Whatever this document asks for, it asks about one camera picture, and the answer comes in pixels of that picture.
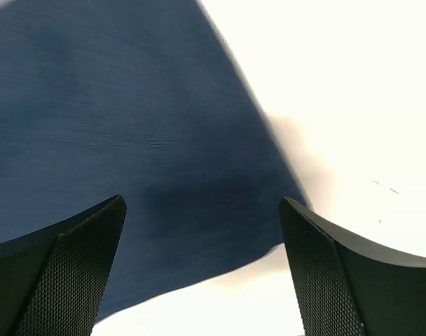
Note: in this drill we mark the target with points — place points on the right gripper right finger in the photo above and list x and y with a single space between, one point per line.
346 284

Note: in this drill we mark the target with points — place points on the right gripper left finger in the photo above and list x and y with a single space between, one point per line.
53 280

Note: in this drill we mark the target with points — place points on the navy blue denim trousers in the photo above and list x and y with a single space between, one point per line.
138 99

